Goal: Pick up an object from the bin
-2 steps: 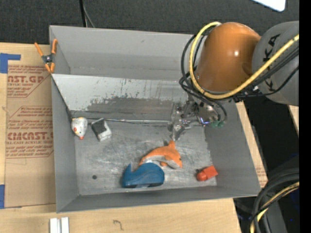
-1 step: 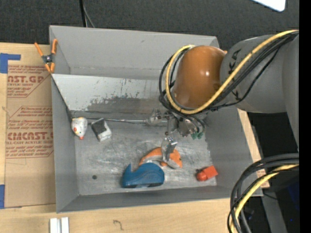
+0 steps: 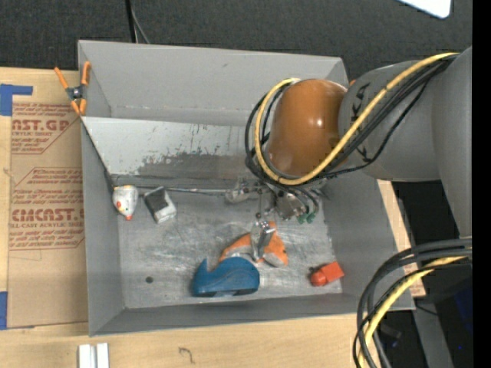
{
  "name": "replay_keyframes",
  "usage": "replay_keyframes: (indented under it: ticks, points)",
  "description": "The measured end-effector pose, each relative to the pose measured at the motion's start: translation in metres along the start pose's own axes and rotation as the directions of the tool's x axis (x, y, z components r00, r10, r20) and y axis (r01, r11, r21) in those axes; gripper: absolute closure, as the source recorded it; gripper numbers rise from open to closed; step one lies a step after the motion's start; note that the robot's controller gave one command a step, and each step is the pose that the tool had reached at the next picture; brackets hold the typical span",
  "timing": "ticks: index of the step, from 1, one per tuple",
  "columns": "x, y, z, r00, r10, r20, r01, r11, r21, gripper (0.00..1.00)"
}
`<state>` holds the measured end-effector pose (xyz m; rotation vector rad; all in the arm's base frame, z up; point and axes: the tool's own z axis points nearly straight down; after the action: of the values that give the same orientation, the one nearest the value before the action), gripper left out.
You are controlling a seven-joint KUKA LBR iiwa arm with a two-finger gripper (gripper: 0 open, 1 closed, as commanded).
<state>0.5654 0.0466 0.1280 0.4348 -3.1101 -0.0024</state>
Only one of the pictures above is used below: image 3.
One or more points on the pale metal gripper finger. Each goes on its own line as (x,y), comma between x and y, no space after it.
(261,240)
(239,193)

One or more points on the orange and white toy fox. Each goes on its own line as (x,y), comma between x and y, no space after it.
(278,251)

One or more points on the blue whale-shaped tape dispenser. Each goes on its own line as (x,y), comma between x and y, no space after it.
(226,278)

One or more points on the small orange plastic block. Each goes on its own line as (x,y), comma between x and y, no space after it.
(326,274)

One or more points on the small grey and white box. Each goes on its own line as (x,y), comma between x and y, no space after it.
(161,207)

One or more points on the grey metal bin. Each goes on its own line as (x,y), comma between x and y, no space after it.
(161,251)

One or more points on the white toy chicken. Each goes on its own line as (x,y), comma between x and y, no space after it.
(124,199)

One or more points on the brown cardboard board, red print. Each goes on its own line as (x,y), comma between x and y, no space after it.
(42,267)

